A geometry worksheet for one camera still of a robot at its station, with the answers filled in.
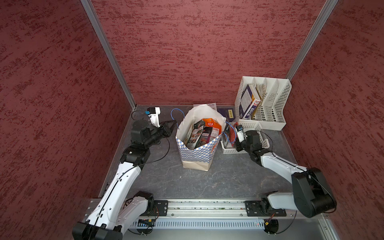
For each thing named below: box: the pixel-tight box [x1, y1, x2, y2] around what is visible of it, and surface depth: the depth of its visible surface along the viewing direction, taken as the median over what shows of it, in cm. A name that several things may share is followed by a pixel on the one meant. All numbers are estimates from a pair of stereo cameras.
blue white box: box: [239, 83, 262, 120], surface depth 102 cm
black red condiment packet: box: [200, 127, 213, 146], surface depth 92 cm
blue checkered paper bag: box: [175, 104, 227, 172], surface depth 81 cm
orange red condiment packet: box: [202, 118, 223, 139], surface depth 91 cm
